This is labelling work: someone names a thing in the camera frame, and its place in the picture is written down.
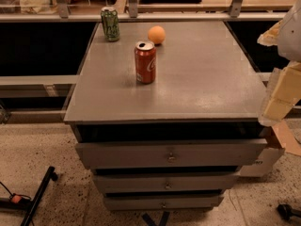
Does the orange ball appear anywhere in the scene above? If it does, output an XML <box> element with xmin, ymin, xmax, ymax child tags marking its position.
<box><xmin>148</xmin><ymin>25</ymin><xmax>166</xmax><ymax>44</ymax></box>

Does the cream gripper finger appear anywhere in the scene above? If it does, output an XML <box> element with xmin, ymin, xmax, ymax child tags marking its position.
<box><xmin>257</xmin><ymin>21</ymin><xmax>282</xmax><ymax>46</ymax></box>
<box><xmin>258</xmin><ymin>61</ymin><xmax>301</xmax><ymax>127</ymax></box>

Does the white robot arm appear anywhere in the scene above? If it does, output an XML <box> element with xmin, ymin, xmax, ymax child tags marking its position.
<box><xmin>257</xmin><ymin>1</ymin><xmax>301</xmax><ymax>126</ymax></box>

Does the grey drawer cabinet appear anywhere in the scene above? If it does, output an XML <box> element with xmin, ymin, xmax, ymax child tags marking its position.
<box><xmin>65</xmin><ymin>22</ymin><xmax>266</xmax><ymax>198</ymax></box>

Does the black stand leg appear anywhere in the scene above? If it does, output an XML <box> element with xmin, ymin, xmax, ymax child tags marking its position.
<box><xmin>0</xmin><ymin>166</ymin><xmax>58</xmax><ymax>226</ymax></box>

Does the top grey drawer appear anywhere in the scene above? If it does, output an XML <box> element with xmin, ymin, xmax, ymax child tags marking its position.
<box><xmin>75</xmin><ymin>138</ymin><xmax>267</xmax><ymax>169</ymax></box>

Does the green soda can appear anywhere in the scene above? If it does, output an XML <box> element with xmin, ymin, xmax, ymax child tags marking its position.
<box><xmin>101</xmin><ymin>7</ymin><xmax>119</xmax><ymax>41</ymax></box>

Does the red coke can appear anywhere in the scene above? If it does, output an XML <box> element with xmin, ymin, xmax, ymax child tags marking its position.
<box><xmin>135</xmin><ymin>41</ymin><xmax>156</xmax><ymax>84</ymax></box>

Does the metal railing frame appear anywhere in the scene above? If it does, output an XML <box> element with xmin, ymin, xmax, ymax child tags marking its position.
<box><xmin>0</xmin><ymin>0</ymin><xmax>300</xmax><ymax>23</ymax></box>

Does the bottom grey drawer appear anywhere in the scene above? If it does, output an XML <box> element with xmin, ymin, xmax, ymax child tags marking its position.
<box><xmin>103</xmin><ymin>195</ymin><xmax>224</xmax><ymax>211</ymax></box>

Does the cardboard box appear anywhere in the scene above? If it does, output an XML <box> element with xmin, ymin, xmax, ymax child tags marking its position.
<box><xmin>240</xmin><ymin>121</ymin><xmax>301</xmax><ymax>178</ymax></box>

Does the middle grey drawer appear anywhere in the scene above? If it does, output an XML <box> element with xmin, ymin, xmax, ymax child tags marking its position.
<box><xmin>93</xmin><ymin>173</ymin><xmax>238</xmax><ymax>194</ymax></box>

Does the grey drawer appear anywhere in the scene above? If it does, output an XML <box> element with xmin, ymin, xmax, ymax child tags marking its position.
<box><xmin>75</xmin><ymin>138</ymin><xmax>267</xmax><ymax>169</ymax></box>
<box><xmin>103</xmin><ymin>195</ymin><xmax>224</xmax><ymax>211</ymax></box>
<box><xmin>93</xmin><ymin>173</ymin><xmax>238</xmax><ymax>194</ymax></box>

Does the black caster wheel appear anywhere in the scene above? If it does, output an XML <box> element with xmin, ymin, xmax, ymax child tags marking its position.
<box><xmin>277</xmin><ymin>204</ymin><xmax>301</xmax><ymax>220</ymax></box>

